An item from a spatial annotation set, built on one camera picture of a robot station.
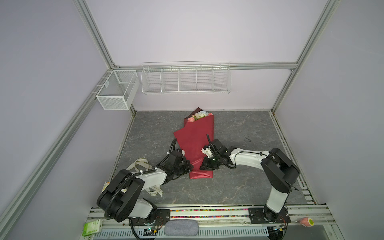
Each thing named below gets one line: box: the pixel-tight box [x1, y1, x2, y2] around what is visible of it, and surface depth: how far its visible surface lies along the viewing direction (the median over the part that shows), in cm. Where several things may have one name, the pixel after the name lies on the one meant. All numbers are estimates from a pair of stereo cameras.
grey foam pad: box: [164, 219, 199, 237], surface depth 70 cm
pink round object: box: [300, 217, 315, 227], surface depth 70 cm
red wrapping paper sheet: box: [173, 107, 215, 179], surface depth 104 cm
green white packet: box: [82, 219, 103, 237], surface depth 71 cm
